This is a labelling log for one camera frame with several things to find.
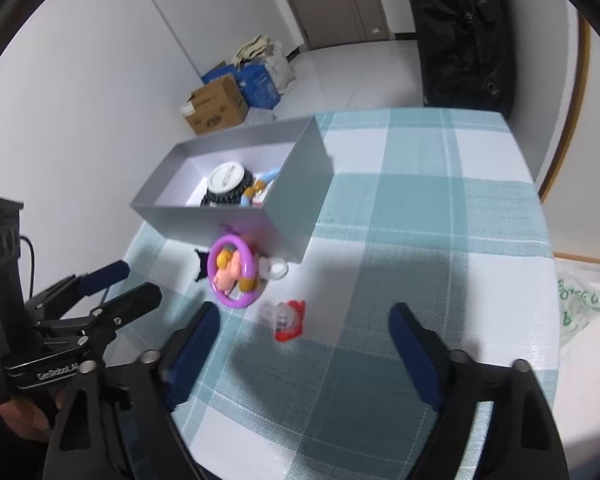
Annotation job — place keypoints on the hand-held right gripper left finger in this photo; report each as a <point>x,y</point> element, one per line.
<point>195,345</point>

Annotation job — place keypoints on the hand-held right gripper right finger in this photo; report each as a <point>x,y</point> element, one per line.
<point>420,355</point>

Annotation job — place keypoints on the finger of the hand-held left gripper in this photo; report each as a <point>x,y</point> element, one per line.
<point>130,300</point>
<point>105,274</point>

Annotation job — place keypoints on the grey cardboard box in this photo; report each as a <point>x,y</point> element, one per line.
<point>190,220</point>

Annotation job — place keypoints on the white round black-rimmed toy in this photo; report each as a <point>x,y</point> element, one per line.
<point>220,199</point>

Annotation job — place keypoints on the white round badge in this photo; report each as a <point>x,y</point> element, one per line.
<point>225,180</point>

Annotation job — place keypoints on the orange blue cartoon charm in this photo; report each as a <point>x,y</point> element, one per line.
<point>252,191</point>

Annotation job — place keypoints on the person's left hand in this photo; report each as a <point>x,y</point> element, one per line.
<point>25,420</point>

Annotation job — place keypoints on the black cartoon figure charm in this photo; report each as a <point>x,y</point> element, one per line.
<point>204,265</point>

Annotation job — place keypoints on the teal checkered tablecloth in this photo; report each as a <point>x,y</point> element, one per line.
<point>405,270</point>

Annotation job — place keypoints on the red charm with clear cover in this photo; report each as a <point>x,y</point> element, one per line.
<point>292,330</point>

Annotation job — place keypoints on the clear plastic charm holder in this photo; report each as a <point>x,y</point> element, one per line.
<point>275,270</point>

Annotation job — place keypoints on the green print plastic bag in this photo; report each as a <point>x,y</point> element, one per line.
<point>577,310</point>

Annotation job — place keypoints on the brown cardboard box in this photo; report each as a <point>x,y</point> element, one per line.
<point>220,105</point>

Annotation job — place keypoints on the blue cardboard box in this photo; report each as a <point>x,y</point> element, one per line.
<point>260,85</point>

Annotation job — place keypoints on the white panel with wooden edge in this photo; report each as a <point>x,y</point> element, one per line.
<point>590,160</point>

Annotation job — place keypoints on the white bag with cloths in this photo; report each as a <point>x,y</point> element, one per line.
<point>265,52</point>

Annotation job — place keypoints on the black garment bag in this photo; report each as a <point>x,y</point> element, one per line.
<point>460,35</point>

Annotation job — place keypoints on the grey door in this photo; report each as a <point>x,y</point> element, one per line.
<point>340,0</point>

